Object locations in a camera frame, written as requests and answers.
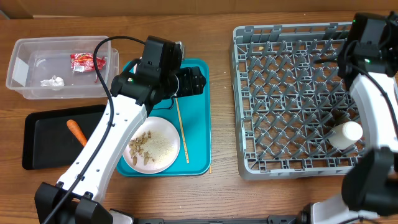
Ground pink plate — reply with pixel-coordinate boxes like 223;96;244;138
123;116;180;174

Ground peanut shell scraps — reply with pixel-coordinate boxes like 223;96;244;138
128;131;155;166

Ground red snack wrapper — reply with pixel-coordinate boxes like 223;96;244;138
70;53;106;73

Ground orange carrot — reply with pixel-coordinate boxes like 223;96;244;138
67;119;87;147

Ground white tissue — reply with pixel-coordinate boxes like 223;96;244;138
40;75;65;91

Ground white cup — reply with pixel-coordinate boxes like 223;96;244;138
328;121;363;149

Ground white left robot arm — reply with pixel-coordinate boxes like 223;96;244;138
34;36;206;224

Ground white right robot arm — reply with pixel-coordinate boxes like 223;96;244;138
297;11;397;223

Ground grey dishwasher rack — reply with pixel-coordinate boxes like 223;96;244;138
231;22;368;180

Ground teal serving tray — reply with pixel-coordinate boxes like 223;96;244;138
115;58;212;178

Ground clear plastic bin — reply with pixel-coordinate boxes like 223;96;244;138
6;36;106;100

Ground black tray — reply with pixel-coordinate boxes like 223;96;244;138
22;105;106;170

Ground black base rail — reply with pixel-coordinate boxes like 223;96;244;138
108;202;315;224

